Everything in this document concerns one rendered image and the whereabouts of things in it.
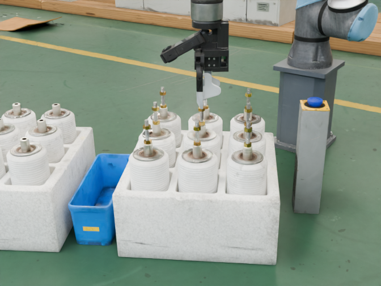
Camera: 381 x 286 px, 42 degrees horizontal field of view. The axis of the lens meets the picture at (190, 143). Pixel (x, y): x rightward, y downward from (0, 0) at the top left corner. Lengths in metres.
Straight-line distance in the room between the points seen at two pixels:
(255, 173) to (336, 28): 0.63
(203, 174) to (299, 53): 0.69
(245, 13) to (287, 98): 1.79
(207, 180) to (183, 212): 0.09
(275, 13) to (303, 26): 1.69
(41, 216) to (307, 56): 0.97
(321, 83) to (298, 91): 0.08
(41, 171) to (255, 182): 0.52
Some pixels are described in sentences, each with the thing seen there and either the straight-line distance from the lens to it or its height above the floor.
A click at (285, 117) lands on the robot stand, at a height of 0.12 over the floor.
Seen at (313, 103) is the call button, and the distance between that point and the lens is 1.32.
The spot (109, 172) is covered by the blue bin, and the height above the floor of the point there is 0.06.
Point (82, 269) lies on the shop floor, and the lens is 1.27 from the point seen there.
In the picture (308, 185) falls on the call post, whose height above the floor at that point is 0.09.
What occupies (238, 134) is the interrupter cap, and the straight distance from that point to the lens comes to 1.29.
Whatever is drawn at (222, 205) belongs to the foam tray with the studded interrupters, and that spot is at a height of 0.16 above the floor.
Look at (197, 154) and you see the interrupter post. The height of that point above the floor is 0.26.
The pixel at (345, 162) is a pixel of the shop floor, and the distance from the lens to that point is 1.77.
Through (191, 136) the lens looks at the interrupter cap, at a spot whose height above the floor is 0.25.
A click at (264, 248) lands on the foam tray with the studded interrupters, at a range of 1.22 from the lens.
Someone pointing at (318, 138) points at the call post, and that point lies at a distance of 1.35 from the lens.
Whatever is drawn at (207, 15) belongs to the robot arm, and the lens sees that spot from 1.16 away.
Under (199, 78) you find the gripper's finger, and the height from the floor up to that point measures 0.42.
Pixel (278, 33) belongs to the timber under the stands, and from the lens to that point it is 3.30.
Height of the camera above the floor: 0.78
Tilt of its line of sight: 25 degrees down
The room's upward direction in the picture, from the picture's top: 1 degrees counter-clockwise
